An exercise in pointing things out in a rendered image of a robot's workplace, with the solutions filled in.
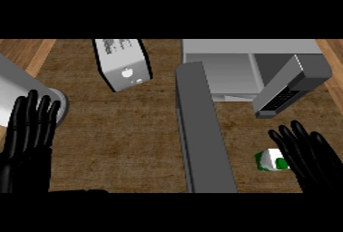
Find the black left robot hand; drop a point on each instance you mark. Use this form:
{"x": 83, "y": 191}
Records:
{"x": 27, "y": 145}

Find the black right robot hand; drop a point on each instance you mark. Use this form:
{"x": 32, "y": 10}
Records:
{"x": 313, "y": 160}

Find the green and white milk carton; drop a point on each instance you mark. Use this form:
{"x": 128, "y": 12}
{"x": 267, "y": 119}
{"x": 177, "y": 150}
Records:
{"x": 270, "y": 160}

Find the grey microwave door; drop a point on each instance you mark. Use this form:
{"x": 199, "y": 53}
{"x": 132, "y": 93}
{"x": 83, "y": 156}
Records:
{"x": 203, "y": 130}

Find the grey microwave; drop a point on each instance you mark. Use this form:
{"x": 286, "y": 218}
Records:
{"x": 264, "y": 72}

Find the grey cylindrical appliance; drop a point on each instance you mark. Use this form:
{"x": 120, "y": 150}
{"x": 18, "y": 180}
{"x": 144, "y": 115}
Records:
{"x": 23, "y": 87}

